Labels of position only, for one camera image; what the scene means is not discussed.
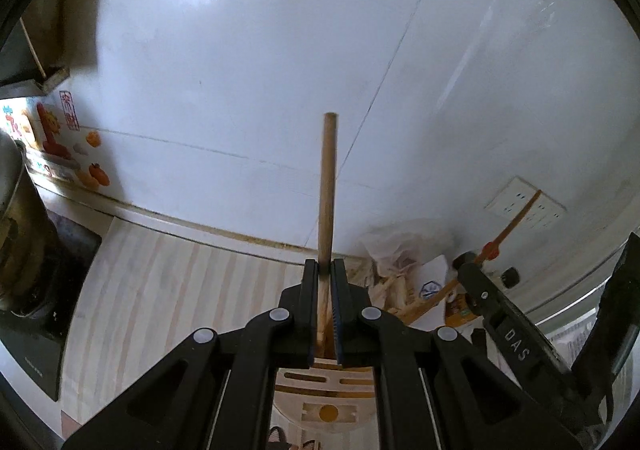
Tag white packet with blue emblem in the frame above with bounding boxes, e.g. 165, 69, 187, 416
410, 255, 452, 311

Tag yellow label bottle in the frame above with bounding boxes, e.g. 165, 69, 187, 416
445, 253, 483, 331

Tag cat printed table mat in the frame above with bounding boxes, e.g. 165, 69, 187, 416
60, 217, 351, 436

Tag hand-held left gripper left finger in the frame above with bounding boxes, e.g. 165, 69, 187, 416
62, 257, 321, 450

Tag stainless steel steamer pot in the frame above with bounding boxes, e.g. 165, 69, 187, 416
0, 130, 57, 317

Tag white wall socket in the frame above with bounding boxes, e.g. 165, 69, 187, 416
515, 193, 551, 224
537, 203, 567, 231
484, 175, 530, 213

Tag colourful wall sticker sheet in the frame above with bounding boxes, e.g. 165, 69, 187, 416
0, 90, 111, 188

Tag clear plastic bag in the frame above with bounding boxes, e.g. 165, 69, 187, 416
360, 225, 452, 277

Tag cream round utensil holder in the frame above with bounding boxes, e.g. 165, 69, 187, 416
270, 345, 381, 450

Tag single wooden chopstick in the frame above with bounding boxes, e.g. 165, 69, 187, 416
397, 189, 542, 326
314, 113, 341, 348

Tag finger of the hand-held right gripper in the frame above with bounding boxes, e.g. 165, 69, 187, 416
457, 261, 507, 329
574, 231, 640, 382

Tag black glass gas stove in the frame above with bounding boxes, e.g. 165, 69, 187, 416
0, 210, 103, 403

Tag black range hood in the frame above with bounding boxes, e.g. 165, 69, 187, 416
0, 0, 101, 100

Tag metal window frame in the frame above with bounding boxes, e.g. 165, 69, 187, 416
525, 190, 640, 331

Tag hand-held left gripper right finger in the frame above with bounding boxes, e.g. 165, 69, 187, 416
330, 257, 582, 450

